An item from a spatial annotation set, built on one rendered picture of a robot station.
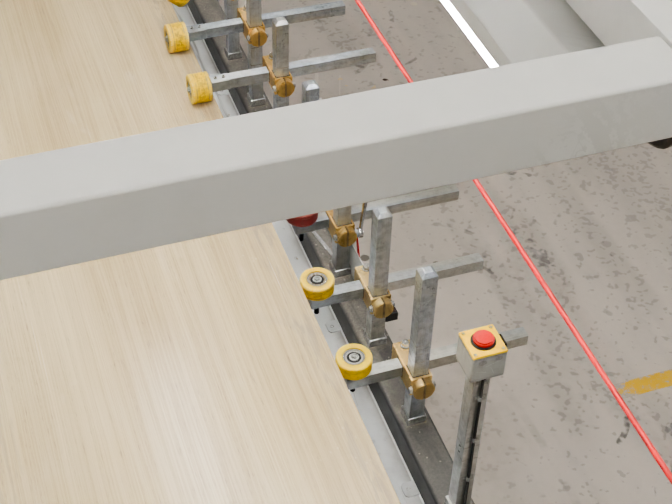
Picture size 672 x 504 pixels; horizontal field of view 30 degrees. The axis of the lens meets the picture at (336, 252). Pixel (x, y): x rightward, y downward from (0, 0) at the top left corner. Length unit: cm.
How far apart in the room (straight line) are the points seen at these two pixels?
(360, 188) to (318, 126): 5
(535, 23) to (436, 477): 186
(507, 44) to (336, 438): 163
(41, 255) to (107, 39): 295
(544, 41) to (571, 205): 355
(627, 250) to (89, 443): 235
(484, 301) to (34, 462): 196
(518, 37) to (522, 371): 297
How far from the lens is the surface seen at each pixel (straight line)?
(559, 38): 99
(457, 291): 415
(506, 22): 103
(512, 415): 382
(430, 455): 280
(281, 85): 334
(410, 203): 315
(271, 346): 273
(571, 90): 79
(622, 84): 81
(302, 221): 303
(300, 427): 258
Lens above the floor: 291
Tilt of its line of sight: 43 degrees down
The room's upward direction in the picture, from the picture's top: 2 degrees clockwise
